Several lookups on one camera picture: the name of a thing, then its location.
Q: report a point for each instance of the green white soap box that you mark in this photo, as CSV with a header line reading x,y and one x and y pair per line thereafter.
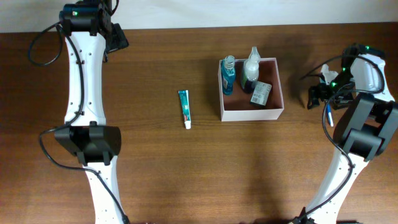
x,y
260,94

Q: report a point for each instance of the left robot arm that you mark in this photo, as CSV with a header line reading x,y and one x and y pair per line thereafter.
x,y
88,31

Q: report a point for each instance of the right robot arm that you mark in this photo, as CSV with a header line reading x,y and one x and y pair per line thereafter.
x,y
362,133

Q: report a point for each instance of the blue white toothbrush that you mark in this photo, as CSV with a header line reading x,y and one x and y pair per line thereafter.
x,y
329,115

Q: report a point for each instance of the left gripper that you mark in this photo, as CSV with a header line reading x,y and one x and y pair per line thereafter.
x,y
119,40

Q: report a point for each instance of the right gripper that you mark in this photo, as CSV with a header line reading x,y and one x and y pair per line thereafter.
x,y
323,88

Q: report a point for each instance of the teal toothpaste tube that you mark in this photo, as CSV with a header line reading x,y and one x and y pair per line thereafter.
x,y
184,99

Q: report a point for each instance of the pink cardboard box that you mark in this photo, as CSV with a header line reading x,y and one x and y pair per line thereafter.
x,y
238,106

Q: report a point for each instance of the teal mouthwash bottle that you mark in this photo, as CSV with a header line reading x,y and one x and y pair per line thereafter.
x,y
228,74

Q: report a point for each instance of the clear foam pump bottle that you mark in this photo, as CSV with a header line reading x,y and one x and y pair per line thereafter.
x,y
250,72

